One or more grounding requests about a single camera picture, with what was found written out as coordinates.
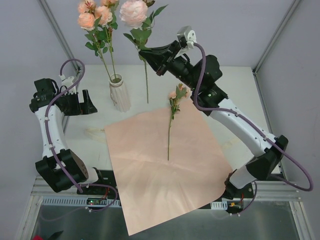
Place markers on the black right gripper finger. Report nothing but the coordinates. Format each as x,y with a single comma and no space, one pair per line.
156,52
159,64

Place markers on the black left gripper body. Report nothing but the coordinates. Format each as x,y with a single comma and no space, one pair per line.
78,103

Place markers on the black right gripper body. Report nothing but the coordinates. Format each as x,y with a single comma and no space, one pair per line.
165,60

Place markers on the cream printed ribbon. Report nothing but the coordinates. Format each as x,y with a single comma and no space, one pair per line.
96,134

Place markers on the pale pink rose stem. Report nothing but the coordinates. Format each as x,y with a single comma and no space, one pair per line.
134,14

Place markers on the peach wrapping paper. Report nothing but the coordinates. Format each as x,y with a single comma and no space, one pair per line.
165,168

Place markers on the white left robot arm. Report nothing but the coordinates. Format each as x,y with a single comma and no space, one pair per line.
60,167

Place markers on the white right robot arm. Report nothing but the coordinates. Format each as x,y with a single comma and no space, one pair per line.
265,147

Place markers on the white ribbed ceramic vase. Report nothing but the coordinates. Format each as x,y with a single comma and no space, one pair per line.
119,93

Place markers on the small peach rose stem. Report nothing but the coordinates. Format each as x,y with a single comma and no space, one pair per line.
181,92

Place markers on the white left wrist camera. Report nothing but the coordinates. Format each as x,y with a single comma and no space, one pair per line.
68,85

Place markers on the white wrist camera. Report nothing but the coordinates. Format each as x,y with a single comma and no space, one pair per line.
68,85
186,38

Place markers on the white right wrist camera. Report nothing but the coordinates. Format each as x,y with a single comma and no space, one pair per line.
186,38

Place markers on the right aluminium frame post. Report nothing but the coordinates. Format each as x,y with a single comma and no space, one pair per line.
276,35

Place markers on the aluminium frame post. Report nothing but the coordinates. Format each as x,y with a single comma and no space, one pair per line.
56,28
276,35

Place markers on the left aluminium frame post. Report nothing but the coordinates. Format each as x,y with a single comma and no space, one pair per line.
56,28

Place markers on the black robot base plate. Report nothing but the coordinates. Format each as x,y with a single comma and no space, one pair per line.
106,180

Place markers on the left white cable duct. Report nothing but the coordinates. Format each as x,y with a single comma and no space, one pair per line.
68,201

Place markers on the white cable duct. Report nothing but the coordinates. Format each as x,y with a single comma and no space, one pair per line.
68,201
219,205

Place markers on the aluminium front rail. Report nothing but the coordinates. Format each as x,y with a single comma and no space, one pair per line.
266,191

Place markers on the right white cable duct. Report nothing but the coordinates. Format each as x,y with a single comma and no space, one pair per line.
219,205

